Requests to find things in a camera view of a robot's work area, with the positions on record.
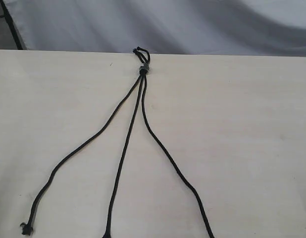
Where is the black cable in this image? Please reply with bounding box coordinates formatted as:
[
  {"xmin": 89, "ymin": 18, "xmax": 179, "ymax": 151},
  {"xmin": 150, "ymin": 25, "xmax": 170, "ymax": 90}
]
[
  {"xmin": 101, "ymin": 47, "xmax": 148, "ymax": 238},
  {"xmin": 20, "ymin": 48, "xmax": 144, "ymax": 235},
  {"xmin": 137, "ymin": 51, "xmax": 215, "ymax": 238}
]

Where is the grey backdrop cloth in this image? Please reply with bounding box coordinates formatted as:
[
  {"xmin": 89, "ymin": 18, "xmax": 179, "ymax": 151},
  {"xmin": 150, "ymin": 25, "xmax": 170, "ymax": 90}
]
[{"xmin": 4, "ymin": 0, "xmax": 306, "ymax": 56}]

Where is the black stand pole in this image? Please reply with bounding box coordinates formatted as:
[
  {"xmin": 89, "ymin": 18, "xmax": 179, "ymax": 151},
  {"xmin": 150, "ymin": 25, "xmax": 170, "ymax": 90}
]
[{"xmin": 0, "ymin": 0, "xmax": 27, "ymax": 50}]

